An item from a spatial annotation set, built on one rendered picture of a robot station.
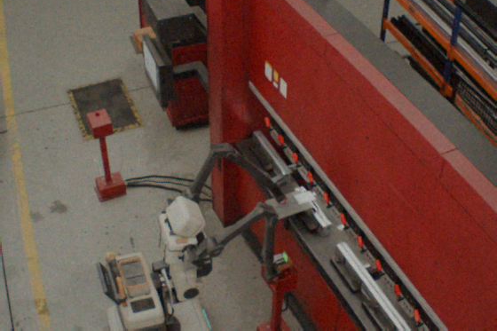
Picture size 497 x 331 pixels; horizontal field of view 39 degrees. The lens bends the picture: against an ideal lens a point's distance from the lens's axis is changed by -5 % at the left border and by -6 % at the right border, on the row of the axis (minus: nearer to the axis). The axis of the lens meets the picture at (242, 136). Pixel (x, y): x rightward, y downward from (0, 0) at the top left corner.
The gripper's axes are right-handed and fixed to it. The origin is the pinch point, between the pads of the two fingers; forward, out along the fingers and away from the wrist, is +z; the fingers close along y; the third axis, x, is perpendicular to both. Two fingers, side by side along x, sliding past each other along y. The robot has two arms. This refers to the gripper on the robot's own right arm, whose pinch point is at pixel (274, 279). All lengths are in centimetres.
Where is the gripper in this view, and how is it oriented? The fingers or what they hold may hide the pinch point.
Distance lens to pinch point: 463.2
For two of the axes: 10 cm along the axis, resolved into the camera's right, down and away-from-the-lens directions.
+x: -4.5, -5.7, 6.9
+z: 2.2, 6.8, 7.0
